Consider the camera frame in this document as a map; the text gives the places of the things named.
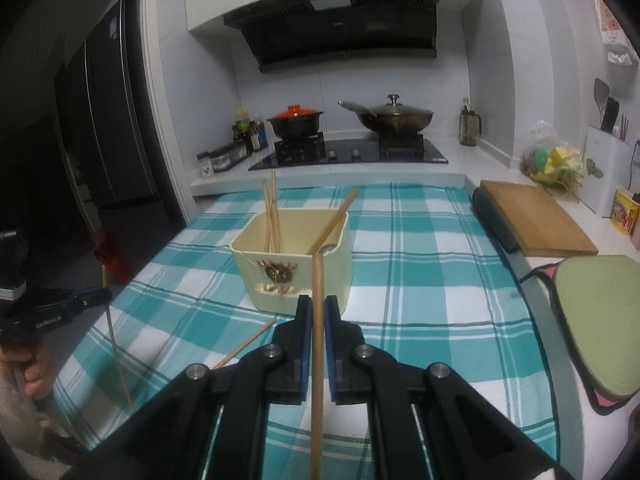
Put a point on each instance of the dark metal wok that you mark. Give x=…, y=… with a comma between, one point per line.
x=395, y=122

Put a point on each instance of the yellow cap sauce bottle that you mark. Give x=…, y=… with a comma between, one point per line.
x=242, y=122

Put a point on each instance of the black casserole pot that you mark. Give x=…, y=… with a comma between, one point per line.
x=295, y=127

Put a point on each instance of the wooden cutting board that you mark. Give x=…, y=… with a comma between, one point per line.
x=535, y=215

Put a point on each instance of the green round scrubber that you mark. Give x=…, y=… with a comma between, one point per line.
x=541, y=160

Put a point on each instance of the black cap spice jar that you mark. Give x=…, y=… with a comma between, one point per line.
x=219, y=160
x=243, y=152
x=232, y=156

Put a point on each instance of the teal plaid tablecloth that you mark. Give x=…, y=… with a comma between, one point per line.
x=425, y=285

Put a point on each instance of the hanging printed plastic bag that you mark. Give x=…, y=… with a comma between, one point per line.
x=612, y=25

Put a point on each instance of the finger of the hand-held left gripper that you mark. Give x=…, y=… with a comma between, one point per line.
x=95, y=296

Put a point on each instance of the cream plastic utensil holder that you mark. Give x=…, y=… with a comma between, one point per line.
x=300, y=280

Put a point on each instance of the glass oil jug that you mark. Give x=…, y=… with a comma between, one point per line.
x=470, y=127

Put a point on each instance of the red plastic object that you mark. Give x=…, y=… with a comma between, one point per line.
x=112, y=255

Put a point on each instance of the blue label bottle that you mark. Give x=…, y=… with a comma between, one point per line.
x=258, y=135

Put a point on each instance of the yellow printed packet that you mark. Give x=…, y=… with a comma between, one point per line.
x=625, y=212

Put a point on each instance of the dark refrigerator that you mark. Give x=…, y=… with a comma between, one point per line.
x=115, y=135

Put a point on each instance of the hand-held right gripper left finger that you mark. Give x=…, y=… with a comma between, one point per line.
x=304, y=360

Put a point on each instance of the dark sauce bottle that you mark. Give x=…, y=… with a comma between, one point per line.
x=248, y=145

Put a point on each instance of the glass wok lid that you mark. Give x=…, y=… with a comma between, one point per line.
x=395, y=107

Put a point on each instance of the orange pot lid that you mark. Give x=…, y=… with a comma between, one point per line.
x=296, y=111

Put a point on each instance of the person's left hand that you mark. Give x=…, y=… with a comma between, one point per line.
x=32, y=370

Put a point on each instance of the yellow cloth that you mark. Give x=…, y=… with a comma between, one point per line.
x=565, y=160

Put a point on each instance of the wooden chopstick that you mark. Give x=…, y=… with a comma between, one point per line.
x=266, y=210
x=277, y=220
x=273, y=210
x=118, y=355
x=332, y=222
x=245, y=342
x=316, y=280

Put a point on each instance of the black range hood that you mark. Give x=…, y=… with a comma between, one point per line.
x=340, y=25

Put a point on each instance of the clear plastic bag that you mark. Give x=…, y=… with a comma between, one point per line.
x=550, y=135

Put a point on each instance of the green round placemat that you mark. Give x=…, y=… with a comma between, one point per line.
x=600, y=320

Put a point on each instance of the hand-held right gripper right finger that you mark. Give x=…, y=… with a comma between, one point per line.
x=332, y=360

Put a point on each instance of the black glass gas stove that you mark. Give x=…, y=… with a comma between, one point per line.
x=350, y=152

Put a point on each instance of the person's left forearm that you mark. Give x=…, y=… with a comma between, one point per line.
x=20, y=425

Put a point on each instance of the white knife block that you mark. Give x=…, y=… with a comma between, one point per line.
x=605, y=175

